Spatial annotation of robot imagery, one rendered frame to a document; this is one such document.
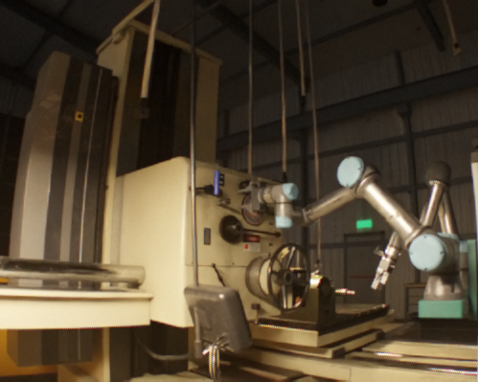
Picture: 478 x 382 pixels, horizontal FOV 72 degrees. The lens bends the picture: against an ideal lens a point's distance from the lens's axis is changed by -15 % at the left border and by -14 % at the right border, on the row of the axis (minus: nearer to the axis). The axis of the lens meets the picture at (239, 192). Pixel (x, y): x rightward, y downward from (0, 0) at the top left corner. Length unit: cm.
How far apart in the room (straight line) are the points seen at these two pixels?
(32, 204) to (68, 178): 27
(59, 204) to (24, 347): 82
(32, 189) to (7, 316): 76
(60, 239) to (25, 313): 60
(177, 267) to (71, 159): 93
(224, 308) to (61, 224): 124
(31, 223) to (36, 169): 30
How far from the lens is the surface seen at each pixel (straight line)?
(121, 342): 243
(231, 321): 129
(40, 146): 225
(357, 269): 1000
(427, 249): 124
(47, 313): 182
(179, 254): 183
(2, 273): 182
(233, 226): 194
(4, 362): 407
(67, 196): 225
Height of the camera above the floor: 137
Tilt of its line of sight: 11 degrees up
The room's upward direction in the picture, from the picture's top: 1 degrees clockwise
